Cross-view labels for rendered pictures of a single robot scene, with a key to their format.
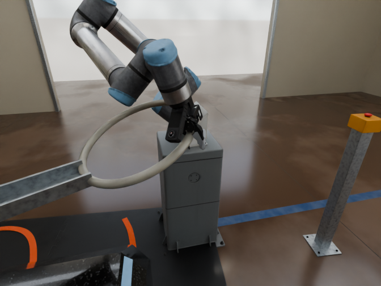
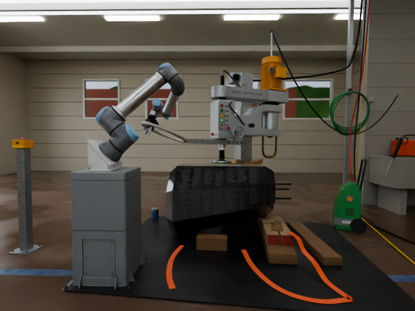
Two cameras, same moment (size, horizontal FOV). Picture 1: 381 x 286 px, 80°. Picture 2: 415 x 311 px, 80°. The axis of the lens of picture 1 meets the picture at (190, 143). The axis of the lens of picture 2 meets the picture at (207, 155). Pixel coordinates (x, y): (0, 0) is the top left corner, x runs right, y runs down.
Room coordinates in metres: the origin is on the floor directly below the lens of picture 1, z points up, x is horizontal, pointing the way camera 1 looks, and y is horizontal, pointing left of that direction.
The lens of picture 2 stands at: (3.15, 1.26, 1.06)
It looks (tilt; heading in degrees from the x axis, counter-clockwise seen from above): 3 degrees down; 194
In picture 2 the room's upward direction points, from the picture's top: straight up
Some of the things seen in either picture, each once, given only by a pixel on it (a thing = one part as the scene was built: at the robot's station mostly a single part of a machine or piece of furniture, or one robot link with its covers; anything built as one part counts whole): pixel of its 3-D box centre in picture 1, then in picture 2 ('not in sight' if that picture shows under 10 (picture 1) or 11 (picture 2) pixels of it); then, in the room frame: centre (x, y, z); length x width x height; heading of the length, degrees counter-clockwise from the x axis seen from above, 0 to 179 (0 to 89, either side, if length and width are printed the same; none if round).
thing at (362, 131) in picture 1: (341, 189); (25, 195); (1.27, -1.05, 0.54); 0.20 x 0.20 x 1.09; 7
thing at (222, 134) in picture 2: not in sight; (228, 121); (0.35, 0.79, 1.30); 0.36 x 0.22 x 0.45; 128
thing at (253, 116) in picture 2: not in sight; (252, 124); (0.17, 1.04, 1.28); 0.74 x 0.23 x 0.49; 128
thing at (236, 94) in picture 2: not in sight; (249, 97); (0.19, 1.00, 1.60); 0.96 x 0.25 x 0.17; 128
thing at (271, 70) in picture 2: not in sight; (272, 74); (0.01, 1.26, 1.88); 0.31 x 0.28 x 0.40; 38
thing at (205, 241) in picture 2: not in sight; (212, 242); (0.80, 0.71, 0.07); 0.30 x 0.12 x 0.12; 100
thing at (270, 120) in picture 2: not in sight; (270, 121); (0.00, 1.25, 1.32); 0.19 x 0.19 x 0.20
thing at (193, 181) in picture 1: (187, 188); (109, 221); (1.45, 0.02, 0.43); 0.50 x 0.50 x 0.85; 13
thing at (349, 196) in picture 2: not in sight; (348, 193); (-0.26, 2.21, 0.43); 0.35 x 0.35 x 0.87; 82
